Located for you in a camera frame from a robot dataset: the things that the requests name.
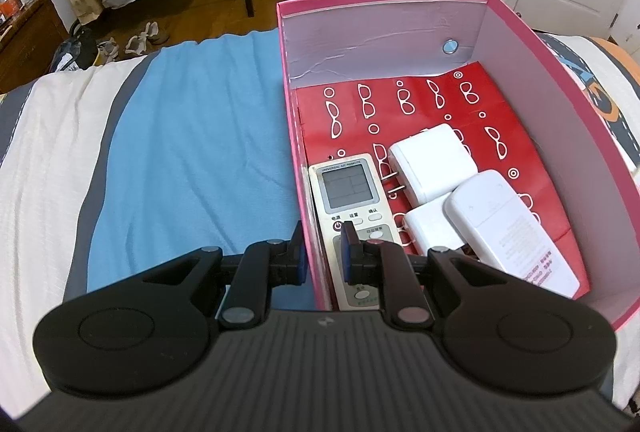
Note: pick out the cream air conditioner remote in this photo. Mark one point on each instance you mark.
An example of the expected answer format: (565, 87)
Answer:
(340, 187)

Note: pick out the large white charger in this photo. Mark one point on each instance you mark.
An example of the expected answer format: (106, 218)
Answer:
(435, 157)

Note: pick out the white shoe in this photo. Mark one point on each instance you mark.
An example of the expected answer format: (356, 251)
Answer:
(107, 49)
(145, 39)

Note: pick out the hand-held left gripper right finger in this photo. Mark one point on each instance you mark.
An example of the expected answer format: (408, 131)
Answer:
(345, 252)

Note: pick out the pink cardboard box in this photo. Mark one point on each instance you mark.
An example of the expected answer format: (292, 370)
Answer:
(565, 112)

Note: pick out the wooden nightstand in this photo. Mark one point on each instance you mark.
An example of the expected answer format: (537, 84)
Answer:
(30, 37)

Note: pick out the black bag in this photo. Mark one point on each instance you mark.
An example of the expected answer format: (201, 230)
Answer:
(75, 49)

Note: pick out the white cube charger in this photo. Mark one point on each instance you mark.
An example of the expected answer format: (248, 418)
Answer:
(430, 224)

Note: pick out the white remote control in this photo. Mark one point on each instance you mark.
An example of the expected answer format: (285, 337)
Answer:
(500, 222)

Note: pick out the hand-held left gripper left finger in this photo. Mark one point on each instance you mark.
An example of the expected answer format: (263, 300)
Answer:
(299, 262)

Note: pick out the striped bed sheet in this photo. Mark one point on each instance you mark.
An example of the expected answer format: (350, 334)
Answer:
(190, 137)

